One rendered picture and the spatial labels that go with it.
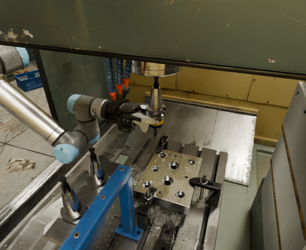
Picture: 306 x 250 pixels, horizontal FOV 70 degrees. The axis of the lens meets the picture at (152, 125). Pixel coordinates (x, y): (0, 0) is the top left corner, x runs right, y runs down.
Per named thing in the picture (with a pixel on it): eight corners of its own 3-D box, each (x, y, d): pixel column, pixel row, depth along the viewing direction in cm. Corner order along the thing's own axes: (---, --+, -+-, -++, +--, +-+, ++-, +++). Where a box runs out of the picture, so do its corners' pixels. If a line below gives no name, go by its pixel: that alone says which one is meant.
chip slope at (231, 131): (109, 169, 150) (104, 139, 136) (146, 120, 202) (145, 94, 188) (247, 209, 124) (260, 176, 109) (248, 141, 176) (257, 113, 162)
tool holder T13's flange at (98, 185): (100, 194, 61) (99, 188, 60) (83, 187, 63) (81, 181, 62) (113, 178, 66) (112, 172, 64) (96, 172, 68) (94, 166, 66)
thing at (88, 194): (70, 199, 59) (69, 197, 58) (82, 184, 63) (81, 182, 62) (92, 207, 57) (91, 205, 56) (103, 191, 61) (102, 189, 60)
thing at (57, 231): (38, 236, 50) (37, 234, 50) (55, 217, 54) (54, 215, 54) (64, 247, 48) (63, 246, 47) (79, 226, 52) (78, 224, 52)
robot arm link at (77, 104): (81, 108, 90) (77, 89, 85) (103, 113, 86) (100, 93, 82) (68, 118, 84) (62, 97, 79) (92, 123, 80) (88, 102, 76)
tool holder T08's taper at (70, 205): (74, 218, 52) (67, 200, 48) (60, 212, 53) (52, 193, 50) (86, 204, 55) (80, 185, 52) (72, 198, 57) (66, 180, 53)
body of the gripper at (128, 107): (142, 123, 81) (113, 117, 85) (141, 102, 77) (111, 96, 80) (133, 134, 75) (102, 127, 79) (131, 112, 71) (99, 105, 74)
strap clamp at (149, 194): (137, 228, 84) (136, 204, 76) (150, 202, 95) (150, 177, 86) (145, 231, 83) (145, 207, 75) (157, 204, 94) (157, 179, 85)
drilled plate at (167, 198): (134, 198, 91) (133, 190, 89) (157, 155, 114) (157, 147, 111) (188, 215, 85) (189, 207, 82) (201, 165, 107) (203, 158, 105)
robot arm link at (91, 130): (73, 148, 86) (66, 124, 80) (87, 132, 95) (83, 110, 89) (91, 151, 84) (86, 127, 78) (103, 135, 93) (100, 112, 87)
